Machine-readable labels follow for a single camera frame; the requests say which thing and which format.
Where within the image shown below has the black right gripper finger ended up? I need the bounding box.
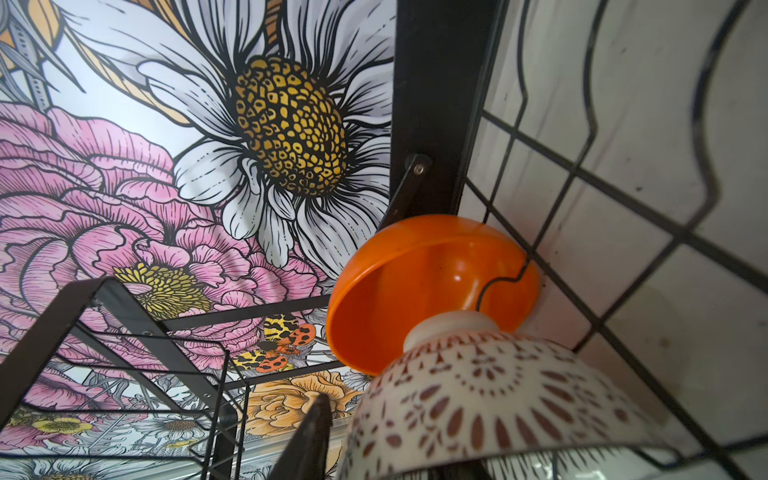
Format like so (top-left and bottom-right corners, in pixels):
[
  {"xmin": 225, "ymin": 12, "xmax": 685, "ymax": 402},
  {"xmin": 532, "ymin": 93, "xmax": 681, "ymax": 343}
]
[{"xmin": 268, "ymin": 394, "xmax": 332, "ymax": 480}]

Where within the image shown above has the white bowl dark radial pattern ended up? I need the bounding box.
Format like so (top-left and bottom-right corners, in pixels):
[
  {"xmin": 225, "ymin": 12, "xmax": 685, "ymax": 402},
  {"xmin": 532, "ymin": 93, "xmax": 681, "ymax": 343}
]
[{"xmin": 338, "ymin": 311, "xmax": 668, "ymax": 479}]

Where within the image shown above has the orange plastic bowl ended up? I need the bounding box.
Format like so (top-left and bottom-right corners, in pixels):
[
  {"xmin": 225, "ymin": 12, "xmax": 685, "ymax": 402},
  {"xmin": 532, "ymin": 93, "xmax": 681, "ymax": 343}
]
[{"xmin": 326, "ymin": 215, "xmax": 540, "ymax": 375}]

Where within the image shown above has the black metal dish rack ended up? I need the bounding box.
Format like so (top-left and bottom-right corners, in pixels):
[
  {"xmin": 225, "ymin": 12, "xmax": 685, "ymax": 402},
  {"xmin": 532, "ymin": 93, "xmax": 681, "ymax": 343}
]
[{"xmin": 0, "ymin": 0, "xmax": 768, "ymax": 480}]

